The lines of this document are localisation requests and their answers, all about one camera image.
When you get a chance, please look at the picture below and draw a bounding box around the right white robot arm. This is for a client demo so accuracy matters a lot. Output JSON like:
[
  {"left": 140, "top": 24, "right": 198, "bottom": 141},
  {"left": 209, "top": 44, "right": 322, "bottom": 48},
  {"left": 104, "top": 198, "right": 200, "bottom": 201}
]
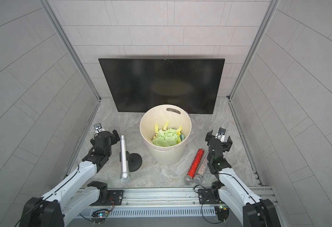
[{"left": 198, "top": 128, "right": 281, "bottom": 227}]

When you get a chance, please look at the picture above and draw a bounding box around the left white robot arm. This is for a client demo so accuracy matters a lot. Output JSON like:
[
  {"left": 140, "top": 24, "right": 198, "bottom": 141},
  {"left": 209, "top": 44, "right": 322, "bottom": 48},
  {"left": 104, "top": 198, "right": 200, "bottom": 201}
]
[{"left": 15, "top": 128, "right": 120, "bottom": 227}]

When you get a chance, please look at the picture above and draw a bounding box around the pile of sticky notes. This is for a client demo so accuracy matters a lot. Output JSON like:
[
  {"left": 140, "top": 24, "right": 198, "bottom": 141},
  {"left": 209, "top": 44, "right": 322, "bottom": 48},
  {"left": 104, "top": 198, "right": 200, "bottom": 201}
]
[{"left": 151, "top": 123, "right": 185, "bottom": 147}]

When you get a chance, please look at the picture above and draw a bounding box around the black flat monitor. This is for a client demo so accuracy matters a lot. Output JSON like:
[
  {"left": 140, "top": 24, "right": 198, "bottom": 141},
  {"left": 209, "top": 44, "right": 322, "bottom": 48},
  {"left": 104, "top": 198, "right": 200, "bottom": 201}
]
[{"left": 99, "top": 58, "right": 225, "bottom": 114}]

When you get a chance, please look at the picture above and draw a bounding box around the black round microphone base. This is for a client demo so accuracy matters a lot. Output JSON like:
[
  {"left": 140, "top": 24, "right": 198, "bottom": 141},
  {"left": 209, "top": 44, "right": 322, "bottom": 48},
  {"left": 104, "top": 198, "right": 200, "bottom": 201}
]
[{"left": 127, "top": 152, "right": 142, "bottom": 172}]

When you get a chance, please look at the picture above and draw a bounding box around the silver glitter microphone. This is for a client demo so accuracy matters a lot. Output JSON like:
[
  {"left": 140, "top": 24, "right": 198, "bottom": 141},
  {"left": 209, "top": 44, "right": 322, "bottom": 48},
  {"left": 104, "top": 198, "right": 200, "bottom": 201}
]
[{"left": 193, "top": 152, "right": 209, "bottom": 184}]

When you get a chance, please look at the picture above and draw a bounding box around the red glitter microphone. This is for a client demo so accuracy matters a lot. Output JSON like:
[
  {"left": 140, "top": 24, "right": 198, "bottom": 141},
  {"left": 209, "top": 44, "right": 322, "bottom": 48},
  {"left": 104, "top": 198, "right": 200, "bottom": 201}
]
[{"left": 184, "top": 149, "right": 204, "bottom": 185}]

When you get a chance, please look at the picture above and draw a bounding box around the cream plastic waste bin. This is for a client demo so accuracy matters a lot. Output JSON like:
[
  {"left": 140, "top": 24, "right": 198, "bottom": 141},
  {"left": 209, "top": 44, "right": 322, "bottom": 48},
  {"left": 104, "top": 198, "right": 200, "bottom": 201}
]
[{"left": 140, "top": 105, "right": 192, "bottom": 166}]

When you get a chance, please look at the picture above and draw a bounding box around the right green circuit board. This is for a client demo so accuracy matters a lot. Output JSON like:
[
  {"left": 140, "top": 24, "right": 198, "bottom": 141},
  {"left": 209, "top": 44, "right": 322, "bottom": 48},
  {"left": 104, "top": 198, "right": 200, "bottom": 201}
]
[{"left": 214, "top": 206, "right": 230, "bottom": 222}]

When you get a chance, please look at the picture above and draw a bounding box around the green circuit board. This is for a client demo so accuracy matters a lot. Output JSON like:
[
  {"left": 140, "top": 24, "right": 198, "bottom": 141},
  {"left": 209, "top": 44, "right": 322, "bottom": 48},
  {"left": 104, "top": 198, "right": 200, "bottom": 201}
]
[
  {"left": 214, "top": 206, "right": 230, "bottom": 222},
  {"left": 91, "top": 209, "right": 109, "bottom": 223}
]

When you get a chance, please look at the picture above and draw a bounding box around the left green circuit board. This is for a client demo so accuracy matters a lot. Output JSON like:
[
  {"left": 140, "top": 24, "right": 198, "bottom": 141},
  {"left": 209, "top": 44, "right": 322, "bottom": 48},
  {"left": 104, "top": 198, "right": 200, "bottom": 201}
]
[{"left": 91, "top": 209, "right": 109, "bottom": 223}]

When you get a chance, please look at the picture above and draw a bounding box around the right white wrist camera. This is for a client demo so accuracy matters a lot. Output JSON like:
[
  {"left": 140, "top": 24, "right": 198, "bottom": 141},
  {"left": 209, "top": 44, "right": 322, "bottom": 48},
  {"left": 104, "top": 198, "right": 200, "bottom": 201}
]
[{"left": 215, "top": 127, "right": 227, "bottom": 142}]

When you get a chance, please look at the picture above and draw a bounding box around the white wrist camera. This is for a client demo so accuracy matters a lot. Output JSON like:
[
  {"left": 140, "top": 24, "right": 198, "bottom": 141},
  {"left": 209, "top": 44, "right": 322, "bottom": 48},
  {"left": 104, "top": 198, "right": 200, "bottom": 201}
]
[
  {"left": 93, "top": 123, "right": 105, "bottom": 133},
  {"left": 215, "top": 127, "right": 227, "bottom": 142}
]

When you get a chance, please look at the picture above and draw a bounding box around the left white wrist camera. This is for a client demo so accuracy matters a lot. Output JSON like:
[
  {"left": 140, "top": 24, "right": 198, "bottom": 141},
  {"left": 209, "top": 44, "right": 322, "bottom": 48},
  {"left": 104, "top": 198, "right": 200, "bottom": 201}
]
[{"left": 93, "top": 123, "right": 105, "bottom": 133}]

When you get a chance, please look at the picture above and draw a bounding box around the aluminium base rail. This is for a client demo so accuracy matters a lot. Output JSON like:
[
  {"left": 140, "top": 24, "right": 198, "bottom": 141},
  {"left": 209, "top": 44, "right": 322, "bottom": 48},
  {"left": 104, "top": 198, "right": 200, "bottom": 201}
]
[{"left": 78, "top": 186, "right": 276, "bottom": 221}]

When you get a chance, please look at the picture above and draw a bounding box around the left aluminium corner post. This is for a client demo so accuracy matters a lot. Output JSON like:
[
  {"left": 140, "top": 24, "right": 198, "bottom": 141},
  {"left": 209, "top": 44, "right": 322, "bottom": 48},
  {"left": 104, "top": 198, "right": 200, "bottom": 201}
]
[{"left": 39, "top": 0, "right": 101, "bottom": 101}]

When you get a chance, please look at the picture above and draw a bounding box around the aluminium corner post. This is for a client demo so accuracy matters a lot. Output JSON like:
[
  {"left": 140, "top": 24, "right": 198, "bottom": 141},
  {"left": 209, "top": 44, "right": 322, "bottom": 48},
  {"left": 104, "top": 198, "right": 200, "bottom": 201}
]
[
  {"left": 39, "top": 0, "right": 101, "bottom": 101},
  {"left": 229, "top": 0, "right": 280, "bottom": 100}
]

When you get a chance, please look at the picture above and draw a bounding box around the right aluminium corner post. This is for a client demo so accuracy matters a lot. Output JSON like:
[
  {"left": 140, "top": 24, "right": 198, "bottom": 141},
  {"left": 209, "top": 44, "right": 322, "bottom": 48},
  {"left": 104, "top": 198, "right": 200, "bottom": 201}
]
[{"left": 229, "top": 0, "right": 280, "bottom": 100}]

